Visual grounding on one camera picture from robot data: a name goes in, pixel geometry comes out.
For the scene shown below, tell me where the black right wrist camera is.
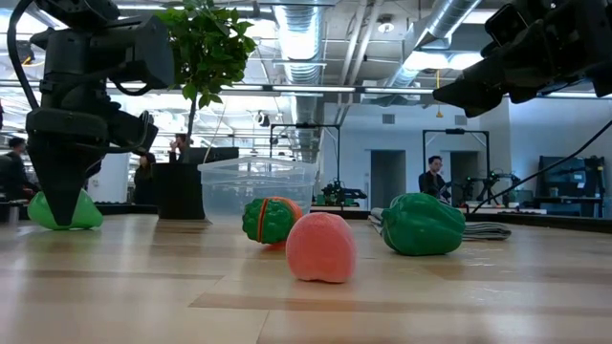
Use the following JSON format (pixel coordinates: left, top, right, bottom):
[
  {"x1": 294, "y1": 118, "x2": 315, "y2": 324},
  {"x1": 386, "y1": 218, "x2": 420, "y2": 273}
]
[{"x1": 484, "y1": 3, "x2": 531, "y2": 48}]

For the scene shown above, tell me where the black metal frame stand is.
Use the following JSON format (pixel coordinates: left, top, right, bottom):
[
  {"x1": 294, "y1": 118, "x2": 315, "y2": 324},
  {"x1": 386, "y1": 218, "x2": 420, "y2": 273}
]
[
  {"x1": 269, "y1": 122, "x2": 342, "y2": 195},
  {"x1": 422, "y1": 127, "x2": 492, "y2": 192}
]

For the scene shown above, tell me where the ceiling light strip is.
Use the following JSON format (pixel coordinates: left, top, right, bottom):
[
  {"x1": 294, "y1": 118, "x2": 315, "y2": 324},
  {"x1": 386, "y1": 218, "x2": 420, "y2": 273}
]
[
  {"x1": 362, "y1": 87, "x2": 434, "y2": 95},
  {"x1": 272, "y1": 85, "x2": 358, "y2": 94}
]

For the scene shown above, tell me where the black aluminium table frame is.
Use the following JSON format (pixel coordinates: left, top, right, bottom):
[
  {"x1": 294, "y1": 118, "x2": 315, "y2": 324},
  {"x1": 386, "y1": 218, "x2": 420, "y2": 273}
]
[{"x1": 0, "y1": 200, "x2": 612, "y2": 235}]

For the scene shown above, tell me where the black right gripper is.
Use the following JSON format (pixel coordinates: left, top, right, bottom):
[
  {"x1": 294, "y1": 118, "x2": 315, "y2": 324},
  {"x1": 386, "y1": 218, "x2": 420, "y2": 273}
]
[{"x1": 432, "y1": 0, "x2": 612, "y2": 118}]

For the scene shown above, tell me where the grey door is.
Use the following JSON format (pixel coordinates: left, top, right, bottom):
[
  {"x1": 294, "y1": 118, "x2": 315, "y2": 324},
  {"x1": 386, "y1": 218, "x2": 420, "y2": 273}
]
[
  {"x1": 370, "y1": 149, "x2": 406, "y2": 210},
  {"x1": 448, "y1": 150, "x2": 480, "y2": 195}
]

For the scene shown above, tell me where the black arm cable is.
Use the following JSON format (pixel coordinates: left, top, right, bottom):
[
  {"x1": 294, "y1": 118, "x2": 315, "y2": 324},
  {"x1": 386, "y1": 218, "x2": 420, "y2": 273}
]
[{"x1": 470, "y1": 118, "x2": 612, "y2": 215}]

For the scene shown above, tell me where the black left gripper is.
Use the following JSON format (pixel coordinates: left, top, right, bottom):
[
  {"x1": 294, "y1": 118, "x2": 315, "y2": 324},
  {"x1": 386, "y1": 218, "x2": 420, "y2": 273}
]
[{"x1": 26, "y1": 105, "x2": 116, "y2": 227}]

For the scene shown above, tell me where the light green toy pear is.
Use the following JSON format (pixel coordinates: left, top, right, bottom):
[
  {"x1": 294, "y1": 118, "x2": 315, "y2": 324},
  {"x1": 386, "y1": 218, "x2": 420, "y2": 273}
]
[{"x1": 27, "y1": 189, "x2": 104, "y2": 231}]

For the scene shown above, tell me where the dark green toy bell pepper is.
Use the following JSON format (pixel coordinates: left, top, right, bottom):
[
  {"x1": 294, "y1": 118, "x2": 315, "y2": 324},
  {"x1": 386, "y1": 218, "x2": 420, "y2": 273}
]
[{"x1": 380, "y1": 192, "x2": 468, "y2": 257}]

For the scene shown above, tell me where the green orange bumpy toy produce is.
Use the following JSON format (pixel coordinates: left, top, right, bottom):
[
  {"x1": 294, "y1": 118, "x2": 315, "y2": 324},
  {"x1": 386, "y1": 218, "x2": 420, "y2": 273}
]
[{"x1": 241, "y1": 196, "x2": 304, "y2": 246}]

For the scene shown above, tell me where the yellow hanging pendant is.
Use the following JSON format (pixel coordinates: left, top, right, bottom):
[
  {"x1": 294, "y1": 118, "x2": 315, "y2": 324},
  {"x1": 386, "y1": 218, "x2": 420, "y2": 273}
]
[{"x1": 434, "y1": 69, "x2": 445, "y2": 119}]

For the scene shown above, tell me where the pink fuzzy toy peach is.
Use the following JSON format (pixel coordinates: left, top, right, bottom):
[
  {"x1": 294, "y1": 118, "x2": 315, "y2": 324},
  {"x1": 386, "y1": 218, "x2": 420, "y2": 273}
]
[{"x1": 285, "y1": 211, "x2": 358, "y2": 284}]

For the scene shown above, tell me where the black background monitor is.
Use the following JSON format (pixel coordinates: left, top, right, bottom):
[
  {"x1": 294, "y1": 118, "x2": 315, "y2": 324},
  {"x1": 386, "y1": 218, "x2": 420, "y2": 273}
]
[{"x1": 184, "y1": 146, "x2": 240, "y2": 166}]

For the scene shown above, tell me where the green leafy artificial plant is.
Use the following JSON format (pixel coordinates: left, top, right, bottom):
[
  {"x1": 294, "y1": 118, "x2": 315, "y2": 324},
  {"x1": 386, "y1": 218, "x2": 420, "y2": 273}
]
[{"x1": 155, "y1": 0, "x2": 259, "y2": 166}]

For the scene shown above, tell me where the grey folded cloth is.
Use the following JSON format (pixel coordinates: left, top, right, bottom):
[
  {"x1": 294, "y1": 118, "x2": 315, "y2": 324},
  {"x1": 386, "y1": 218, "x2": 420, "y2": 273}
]
[{"x1": 367, "y1": 206, "x2": 513, "y2": 242}]

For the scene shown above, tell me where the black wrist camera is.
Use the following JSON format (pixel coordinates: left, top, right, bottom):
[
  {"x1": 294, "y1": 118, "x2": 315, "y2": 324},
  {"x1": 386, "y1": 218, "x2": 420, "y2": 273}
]
[
  {"x1": 107, "y1": 110, "x2": 160, "y2": 155},
  {"x1": 484, "y1": 3, "x2": 531, "y2": 48}
]

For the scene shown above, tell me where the clear plastic tupperware container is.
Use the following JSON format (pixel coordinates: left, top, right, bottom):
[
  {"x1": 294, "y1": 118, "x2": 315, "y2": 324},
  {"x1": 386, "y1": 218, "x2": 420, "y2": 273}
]
[{"x1": 197, "y1": 156, "x2": 319, "y2": 226}]

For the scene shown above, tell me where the silver ventilation duct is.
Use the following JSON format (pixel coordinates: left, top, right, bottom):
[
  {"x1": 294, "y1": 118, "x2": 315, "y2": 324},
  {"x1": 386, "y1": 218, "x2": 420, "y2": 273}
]
[
  {"x1": 382, "y1": 0, "x2": 484, "y2": 104},
  {"x1": 272, "y1": 0, "x2": 326, "y2": 163}
]

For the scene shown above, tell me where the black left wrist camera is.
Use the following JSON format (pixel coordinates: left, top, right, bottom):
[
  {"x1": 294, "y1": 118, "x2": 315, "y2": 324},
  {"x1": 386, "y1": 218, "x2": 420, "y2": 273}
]
[{"x1": 107, "y1": 110, "x2": 160, "y2": 155}]

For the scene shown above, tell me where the dark workstation cart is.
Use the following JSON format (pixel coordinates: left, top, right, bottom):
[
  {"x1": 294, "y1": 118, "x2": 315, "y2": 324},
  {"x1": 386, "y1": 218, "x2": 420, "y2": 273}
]
[{"x1": 534, "y1": 155, "x2": 607, "y2": 217}]

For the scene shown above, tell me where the person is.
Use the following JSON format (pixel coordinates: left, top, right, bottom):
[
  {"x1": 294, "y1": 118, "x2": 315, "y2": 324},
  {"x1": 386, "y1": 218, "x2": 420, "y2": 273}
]
[
  {"x1": 132, "y1": 151, "x2": 157, "y2": 205},
  {"x1": 418, "y1": 155, "x2": 453, "y2": 202},
  {"x1": 167, "y1": 133, "x2": 191, "y2": 163},
  {"x1": 0, "y1": 137, "x2": 40, "y2": 202}
]

